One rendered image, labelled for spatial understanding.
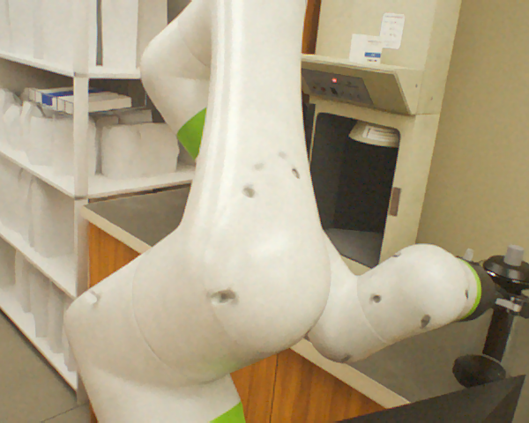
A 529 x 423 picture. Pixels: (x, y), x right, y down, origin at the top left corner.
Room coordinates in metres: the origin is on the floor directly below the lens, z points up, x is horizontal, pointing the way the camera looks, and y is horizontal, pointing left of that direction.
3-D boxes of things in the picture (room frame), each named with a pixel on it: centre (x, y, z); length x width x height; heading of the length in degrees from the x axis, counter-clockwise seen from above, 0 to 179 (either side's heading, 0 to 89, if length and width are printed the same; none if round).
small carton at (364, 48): (1.29, -0.20, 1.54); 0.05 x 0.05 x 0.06; 32
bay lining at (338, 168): (1.44, -0.30, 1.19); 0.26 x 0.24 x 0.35; 46
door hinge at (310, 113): (1.45, -0.10, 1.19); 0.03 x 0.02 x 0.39; 46
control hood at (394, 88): (1.31, -0.18, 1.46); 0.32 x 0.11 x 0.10; 46
